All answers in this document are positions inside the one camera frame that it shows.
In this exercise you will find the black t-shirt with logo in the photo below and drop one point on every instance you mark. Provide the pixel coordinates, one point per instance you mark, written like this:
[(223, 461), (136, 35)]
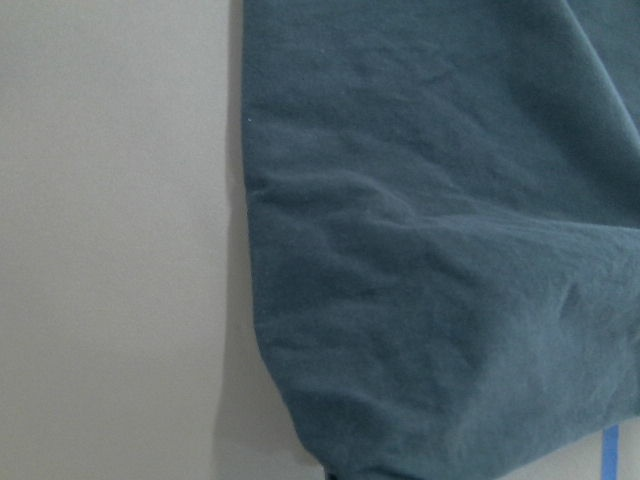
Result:
[(443, 202)]

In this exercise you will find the brown paper table mat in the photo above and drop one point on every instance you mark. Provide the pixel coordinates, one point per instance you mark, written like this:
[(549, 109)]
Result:
[(128, 341)]

